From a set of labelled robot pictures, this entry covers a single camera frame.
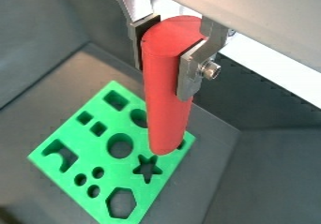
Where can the red oval cylinder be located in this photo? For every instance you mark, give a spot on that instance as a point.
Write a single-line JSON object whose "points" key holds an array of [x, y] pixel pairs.
{"points": [[164, 43]]}

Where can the green foam shape board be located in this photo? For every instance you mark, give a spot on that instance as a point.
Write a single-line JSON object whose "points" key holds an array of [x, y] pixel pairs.
{"points": [[97, 157]]}

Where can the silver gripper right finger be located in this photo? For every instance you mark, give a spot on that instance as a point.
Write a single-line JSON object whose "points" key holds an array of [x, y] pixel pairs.
{"points": [[196, 63]]}

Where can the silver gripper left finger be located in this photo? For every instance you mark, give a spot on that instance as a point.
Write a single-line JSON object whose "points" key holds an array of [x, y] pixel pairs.
{"points": [[141, 19]]}

